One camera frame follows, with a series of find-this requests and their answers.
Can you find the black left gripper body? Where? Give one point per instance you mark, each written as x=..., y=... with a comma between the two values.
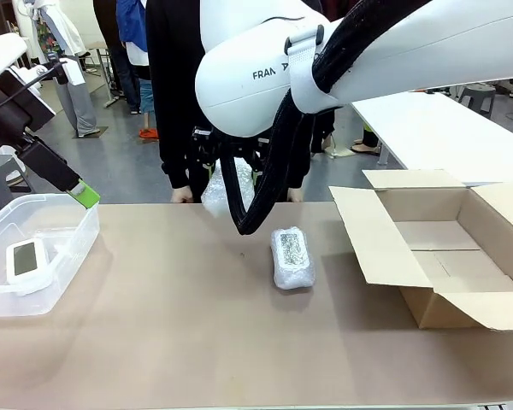
x=13, y=111

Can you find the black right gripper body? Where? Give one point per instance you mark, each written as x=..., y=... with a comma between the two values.
x=222, y=145

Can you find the plain bubble-wrapped clock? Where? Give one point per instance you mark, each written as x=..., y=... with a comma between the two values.
x=216, y=192

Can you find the white unwrapped digital clock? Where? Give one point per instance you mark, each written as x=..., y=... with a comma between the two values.
x=25, y=260

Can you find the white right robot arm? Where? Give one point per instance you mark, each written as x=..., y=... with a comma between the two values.
x=367, y=51

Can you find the bubble-wrapped clock with printed label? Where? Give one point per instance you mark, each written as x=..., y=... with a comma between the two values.
x=291, y=260

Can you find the person's right hand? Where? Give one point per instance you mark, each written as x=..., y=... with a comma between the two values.
x=181, y=195

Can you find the person's left hand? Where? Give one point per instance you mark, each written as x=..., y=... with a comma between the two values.
x=295, y=195

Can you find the grey plastic stool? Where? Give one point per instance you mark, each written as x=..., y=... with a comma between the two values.
x=2, y=171

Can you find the person in black hoodie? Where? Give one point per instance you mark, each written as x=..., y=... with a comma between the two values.
x=173, y=85

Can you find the clear plastic container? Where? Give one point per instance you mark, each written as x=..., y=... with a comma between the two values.
x=47, y=273

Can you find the background person in yellow garment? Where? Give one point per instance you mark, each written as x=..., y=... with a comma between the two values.
x=367, y=141

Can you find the background person in blue jacket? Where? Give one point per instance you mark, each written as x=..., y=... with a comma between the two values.
x=132, y=38

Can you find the open cardboard box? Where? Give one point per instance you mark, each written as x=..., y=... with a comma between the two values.
x=432, y=265

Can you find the grey metal stool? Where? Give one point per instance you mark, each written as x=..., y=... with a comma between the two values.
x=476, y=96

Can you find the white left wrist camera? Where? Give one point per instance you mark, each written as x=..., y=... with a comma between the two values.
x=68, y=68

